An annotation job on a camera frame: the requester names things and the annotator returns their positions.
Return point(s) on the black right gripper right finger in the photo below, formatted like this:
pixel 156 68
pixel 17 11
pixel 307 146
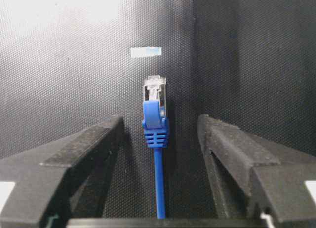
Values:
pixel 257 178

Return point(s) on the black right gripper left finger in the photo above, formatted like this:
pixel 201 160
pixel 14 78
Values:
pixel 36 185

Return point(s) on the black textured mat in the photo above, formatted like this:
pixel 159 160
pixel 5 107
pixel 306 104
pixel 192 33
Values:
pixel 65 65

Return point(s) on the white tape strip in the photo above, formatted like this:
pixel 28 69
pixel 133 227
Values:
pixel 142 52

